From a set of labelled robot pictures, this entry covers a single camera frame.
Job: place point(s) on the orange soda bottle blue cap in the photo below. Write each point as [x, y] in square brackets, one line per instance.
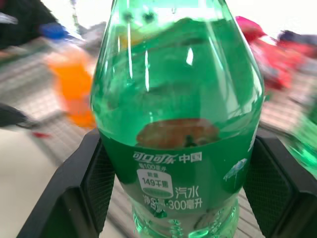
[71, 79]

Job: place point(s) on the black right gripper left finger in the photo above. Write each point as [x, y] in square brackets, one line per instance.
[74, 198]

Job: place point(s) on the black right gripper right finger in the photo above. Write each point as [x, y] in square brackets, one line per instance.
[280, 188]

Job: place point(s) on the green plastic soda bottle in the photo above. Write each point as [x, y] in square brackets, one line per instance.
[177, 119]

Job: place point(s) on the dark clothed person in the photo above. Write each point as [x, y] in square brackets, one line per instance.
[22, 19]

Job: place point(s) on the red snack bag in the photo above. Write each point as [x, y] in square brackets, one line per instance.
[267, 52]

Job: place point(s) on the black object with red tip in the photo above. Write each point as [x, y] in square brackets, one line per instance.
[15, 117]

